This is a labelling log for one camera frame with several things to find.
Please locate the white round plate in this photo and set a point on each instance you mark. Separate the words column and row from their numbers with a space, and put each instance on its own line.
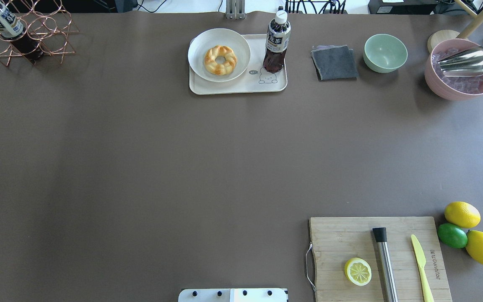
column 211, row 38

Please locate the upright dark tea bottle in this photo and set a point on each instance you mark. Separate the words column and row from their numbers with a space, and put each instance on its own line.
column 278, row 35

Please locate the tea bottle in rack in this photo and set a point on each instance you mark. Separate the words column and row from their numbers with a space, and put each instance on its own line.
column 14, row 31

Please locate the grey folded cloth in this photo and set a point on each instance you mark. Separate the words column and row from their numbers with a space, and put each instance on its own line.
column 334, row 62

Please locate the upper yellow lemon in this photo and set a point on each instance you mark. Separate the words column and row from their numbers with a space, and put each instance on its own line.
column 462, row 214

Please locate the yellow plastic knife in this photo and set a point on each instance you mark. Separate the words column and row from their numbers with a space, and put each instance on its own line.
column 421, row 262

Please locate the mint green bowl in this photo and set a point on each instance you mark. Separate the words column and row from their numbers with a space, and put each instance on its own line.
column 384, row 53

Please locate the cream rabbit serving tray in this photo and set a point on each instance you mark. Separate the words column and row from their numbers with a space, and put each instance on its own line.
column 254, row 80

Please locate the pink ice bowl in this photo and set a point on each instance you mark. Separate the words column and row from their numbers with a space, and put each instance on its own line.
column 451, row 88

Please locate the green lime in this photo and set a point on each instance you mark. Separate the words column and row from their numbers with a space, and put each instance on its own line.
column 452, row 235

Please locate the wooden stand legs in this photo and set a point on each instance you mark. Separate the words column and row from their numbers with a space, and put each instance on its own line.
column 477, row 21

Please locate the half lemon slice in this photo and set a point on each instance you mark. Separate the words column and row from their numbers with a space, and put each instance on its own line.
column 358, row 271

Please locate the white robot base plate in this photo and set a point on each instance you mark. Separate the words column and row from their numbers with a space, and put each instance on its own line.
column 244, row 294

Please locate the twisted glazed donut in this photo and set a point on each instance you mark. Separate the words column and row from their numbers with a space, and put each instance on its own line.
column 220, row 60

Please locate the steel muddler black tip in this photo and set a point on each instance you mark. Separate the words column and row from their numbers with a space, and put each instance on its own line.
column 388, row 280

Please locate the wooden cutting board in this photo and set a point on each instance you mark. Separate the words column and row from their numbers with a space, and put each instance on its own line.
column 338, row 239

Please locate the metal camera post mount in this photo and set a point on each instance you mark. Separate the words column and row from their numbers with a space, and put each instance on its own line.
column 235, row 9

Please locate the copper wire bottle rack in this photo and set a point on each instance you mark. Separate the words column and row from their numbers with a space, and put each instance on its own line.
column 47, row 21

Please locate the metal ice scoop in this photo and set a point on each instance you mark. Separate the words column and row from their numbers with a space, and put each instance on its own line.
column 466, row 63

